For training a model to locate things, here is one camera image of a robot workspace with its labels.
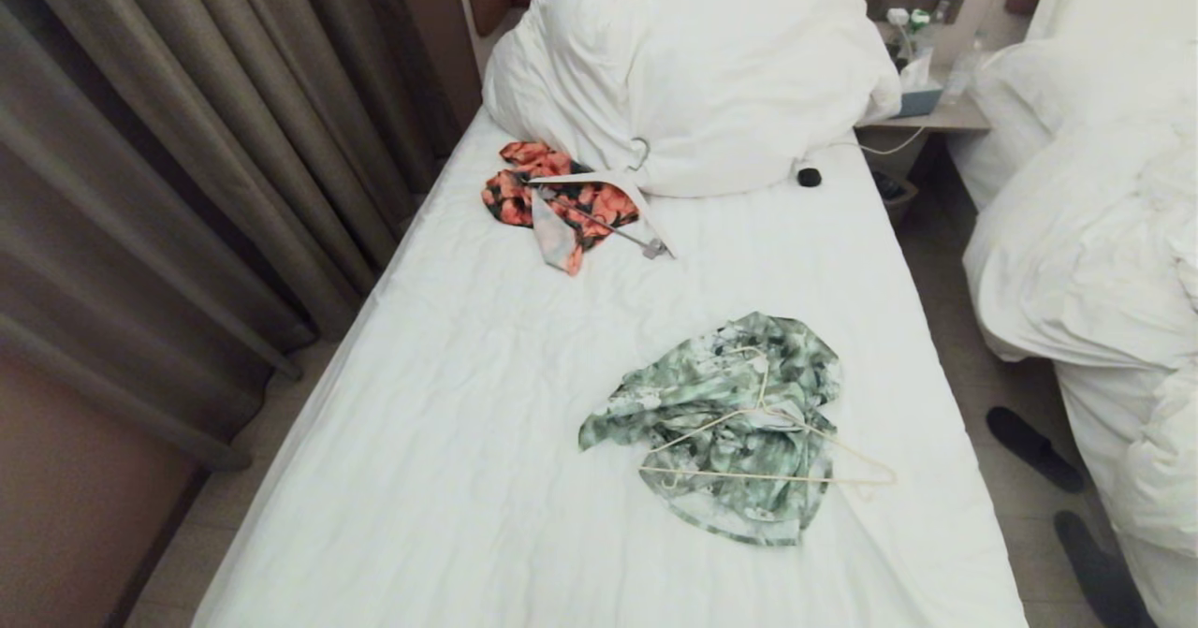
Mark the white wooden hanger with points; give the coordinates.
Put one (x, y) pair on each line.
(646, 219)

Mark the orange black patterned shirt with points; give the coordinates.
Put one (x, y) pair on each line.
(524, 199)

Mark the green patterned shirt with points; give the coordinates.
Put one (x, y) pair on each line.
(711, 394)

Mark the white bed with duvet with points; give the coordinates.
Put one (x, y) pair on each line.
(1095, 188)

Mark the small black device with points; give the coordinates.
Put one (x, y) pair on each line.
(809, 177)

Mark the white duvet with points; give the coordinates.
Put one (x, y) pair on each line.
(711, 66)

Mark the waste bin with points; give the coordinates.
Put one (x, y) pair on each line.
(894, 193)

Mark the tissue box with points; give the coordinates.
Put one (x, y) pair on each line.
(917, 94)

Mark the wooden nightstand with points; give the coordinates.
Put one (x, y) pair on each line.
(936, 119)

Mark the white charger plug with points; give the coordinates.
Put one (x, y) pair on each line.
(898, 18)

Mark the clear plastic bottle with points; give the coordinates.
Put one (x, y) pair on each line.
(960, 74)

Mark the grey brown curtain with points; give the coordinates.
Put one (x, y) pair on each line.
(187, 141)

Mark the black slipper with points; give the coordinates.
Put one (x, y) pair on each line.
(1034, 448)
(1100, 572)

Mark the wall socket panel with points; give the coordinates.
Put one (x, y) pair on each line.
(913, 6)

